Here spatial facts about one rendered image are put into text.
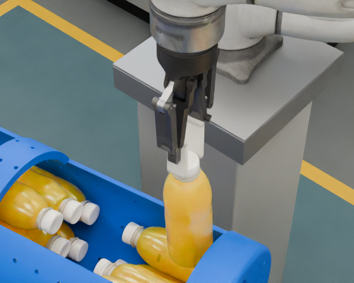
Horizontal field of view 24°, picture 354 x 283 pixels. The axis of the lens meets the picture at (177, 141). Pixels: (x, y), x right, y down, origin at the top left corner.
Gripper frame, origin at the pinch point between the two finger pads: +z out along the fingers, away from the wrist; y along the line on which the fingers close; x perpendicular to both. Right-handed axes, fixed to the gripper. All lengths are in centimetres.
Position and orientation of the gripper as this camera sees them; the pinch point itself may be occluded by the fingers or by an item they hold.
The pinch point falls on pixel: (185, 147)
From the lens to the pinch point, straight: 113.0
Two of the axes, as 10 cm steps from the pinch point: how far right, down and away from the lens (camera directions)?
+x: 8.6, 3.8, -3.5
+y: -5.1, 6.3, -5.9
